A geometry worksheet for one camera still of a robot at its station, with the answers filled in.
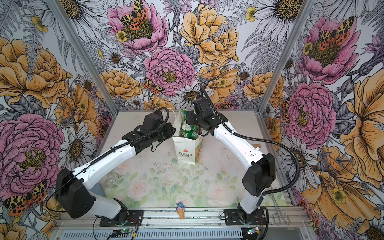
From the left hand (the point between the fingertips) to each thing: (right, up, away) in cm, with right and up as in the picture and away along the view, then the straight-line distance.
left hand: (175, 133), depth 80 cm
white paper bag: (+6, -9, +1) cm, 11 cm away
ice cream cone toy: (+3, -37, -6) cm, 38 cm away
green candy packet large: (+6, +1, +3) cm, 7 cm away
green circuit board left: (-23, -45, -9) cm, 51 cm away
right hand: (+8, +7, +1) cm, 10 cm away
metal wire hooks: (+51, -41, -4) cm, 65 cm away
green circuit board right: (+39, -45, -9) cm, 60 cm away
